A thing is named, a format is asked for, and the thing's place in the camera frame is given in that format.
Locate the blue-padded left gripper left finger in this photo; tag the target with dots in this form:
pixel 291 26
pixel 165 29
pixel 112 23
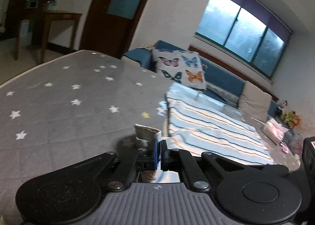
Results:
pixel 136 165

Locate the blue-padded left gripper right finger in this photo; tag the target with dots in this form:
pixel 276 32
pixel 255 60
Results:
pixel 185 165

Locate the blue white striped sweater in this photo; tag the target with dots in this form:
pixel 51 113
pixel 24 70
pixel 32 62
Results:
pixel 198 123

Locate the clear bag of small items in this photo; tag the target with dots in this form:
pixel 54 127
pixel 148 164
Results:
pixel 296 145

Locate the pink hair scrunchie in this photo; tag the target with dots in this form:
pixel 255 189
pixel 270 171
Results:
pixel 285 149

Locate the orange yellow plush toy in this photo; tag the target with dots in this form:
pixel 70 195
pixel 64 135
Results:
pixel 291 119

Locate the pink tissue pack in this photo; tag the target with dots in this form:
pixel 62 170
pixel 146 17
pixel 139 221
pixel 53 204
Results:
pixel 274 130

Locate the panda plush toy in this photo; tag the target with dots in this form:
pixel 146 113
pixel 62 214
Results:
pixel 281 108

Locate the beige square cushion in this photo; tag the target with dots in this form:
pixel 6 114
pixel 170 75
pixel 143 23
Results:
pixel 254 102

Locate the grey star-patterned table cover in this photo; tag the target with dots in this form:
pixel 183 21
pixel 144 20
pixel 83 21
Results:
pixel 64 124

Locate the butterfly print pillow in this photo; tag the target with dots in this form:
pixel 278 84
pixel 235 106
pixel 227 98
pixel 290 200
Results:
pixel 183 67

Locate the blue fabric sofa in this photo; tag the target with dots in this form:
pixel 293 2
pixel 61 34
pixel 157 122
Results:
pixel 222 85

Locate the green framed window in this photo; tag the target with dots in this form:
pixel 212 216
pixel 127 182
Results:
pixel 247 30

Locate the dark wooden door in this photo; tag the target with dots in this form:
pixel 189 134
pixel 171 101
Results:
pixel 110 25

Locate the dark wooden side table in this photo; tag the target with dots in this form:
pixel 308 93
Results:
pixel 47 17

